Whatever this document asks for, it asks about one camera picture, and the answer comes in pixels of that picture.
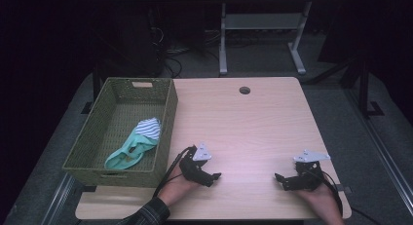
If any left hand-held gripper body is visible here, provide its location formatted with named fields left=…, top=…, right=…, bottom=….
left=178, top=142, right=213, bottom=184

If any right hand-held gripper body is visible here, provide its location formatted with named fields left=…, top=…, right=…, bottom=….
left=292, top=149, right=332, bottom=192

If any teal striped baby garment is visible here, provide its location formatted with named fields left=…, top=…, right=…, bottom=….
left=103, top=117, right=163, bottom=171

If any green woven basket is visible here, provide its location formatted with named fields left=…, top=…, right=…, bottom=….
left=61, top=76, right=179, bottom=189

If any person's right hand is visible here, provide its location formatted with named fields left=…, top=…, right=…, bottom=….
left=295, top=181, right=345, bottom=216

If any person's left hand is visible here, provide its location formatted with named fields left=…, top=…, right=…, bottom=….
left=157, top=165, right=203, bottom=207

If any black metal stand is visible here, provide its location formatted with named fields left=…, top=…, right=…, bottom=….
left=340, top=54, right=386, bottom=120
left=80, top=62, right=102, bottom=116

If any small black table bracket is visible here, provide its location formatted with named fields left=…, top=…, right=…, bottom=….
left=335, top=183, right=353, bottom=196

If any aluminium floor rail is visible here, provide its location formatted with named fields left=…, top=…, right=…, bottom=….
left=39, top=171, right=78, bottom=225
left=344, top=88, right=413, bottom=217

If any tangle of floor cables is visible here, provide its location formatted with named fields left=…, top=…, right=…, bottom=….
left=148, top=25, right=226, bottom=79

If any grey metal frame desk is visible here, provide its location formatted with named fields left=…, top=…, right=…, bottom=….
left=206, top=0, right=358, bottom=76

